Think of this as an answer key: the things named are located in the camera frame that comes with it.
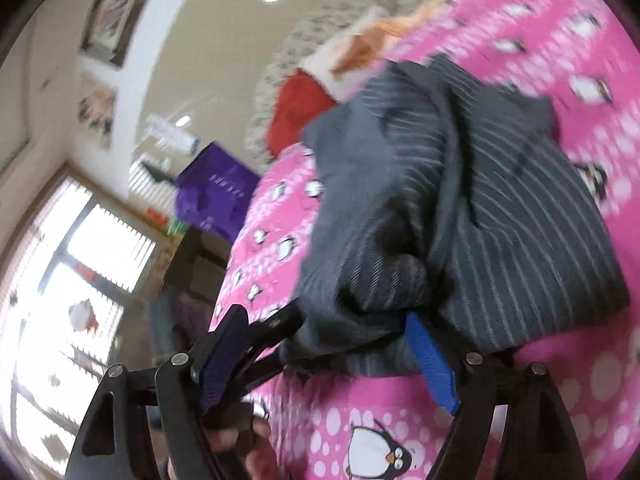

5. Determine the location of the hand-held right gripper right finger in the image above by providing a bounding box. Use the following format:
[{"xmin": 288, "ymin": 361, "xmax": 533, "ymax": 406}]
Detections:
[{"xmin": 406, "ymin": 312, "xmax": 587, "ymax": 480}]

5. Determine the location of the purple shopping bag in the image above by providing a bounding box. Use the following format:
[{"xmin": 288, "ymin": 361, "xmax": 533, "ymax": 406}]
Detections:
[{"xmin": 172, "ymin": 141, "xmax": 261, "ymax": 246}]

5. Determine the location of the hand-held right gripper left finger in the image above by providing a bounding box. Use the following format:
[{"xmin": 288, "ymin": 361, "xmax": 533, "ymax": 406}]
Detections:
[{"xmin": 65, "ymin": 304, "xmax": 249, "ymax": 480}]

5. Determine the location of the small wall poster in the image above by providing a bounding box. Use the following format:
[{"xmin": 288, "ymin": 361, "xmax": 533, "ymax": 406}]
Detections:
[{"xmin": 76, "ymin": 80, "xmax": 119, "ymax": 149}]

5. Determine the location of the white and orange cloth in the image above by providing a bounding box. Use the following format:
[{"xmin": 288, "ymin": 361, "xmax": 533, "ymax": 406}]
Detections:
[{"xmin": 300, "ymin": 0, "xmax": 451, "ymax": 101}]

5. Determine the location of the grey striped sweater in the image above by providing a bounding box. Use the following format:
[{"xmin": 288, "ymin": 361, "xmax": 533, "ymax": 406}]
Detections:
[{"xmin": 277, "ymin": 55, "xmax": 631, "ymax": 378}]

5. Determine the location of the white wall fixture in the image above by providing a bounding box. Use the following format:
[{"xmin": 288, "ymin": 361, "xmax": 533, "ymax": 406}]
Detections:
[{"xmin": 142, "ymin": 115, "xmax": 201, "ymax": 156}]

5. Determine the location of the framed wall picture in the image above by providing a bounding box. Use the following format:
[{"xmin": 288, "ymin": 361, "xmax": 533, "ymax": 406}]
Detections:
[{"xmin": 80, "ymin": 0, "xmax": 168, "ymax": 68}]

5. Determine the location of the red pillow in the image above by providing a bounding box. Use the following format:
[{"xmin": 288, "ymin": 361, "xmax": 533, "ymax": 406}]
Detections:
[{"xmin": 265, "ymin": 70, "xmax": 338, "ymax": 163}]

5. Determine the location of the window with blinds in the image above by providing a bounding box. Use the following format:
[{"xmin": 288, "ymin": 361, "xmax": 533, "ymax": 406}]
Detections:
[{"xmin": 0, "ymin": 170, "xmax": 161, "ymax": 467}]

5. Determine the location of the wooden side table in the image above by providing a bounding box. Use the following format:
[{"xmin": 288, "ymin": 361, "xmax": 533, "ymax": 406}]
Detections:
[{"xmin": 160, "ymin": 230, "xmax": 236, "ymax": 311}]

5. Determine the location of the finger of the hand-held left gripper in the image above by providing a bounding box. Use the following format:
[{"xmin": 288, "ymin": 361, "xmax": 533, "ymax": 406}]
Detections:
[{"xmin": 236, "ymin": 306, "xmax": 304, "ymax": 403}]

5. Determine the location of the pink penguin print blanket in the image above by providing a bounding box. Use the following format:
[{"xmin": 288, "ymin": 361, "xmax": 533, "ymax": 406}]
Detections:
[{"xmin": 212, "ymin": 0, "xmax": 640, "ymax": 480}]

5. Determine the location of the person's left hand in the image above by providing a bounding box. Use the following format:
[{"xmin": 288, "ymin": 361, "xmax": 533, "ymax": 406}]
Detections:
[{"xmin": 234, "ymin": 417, "xmax": 282, "ymax": 480}]

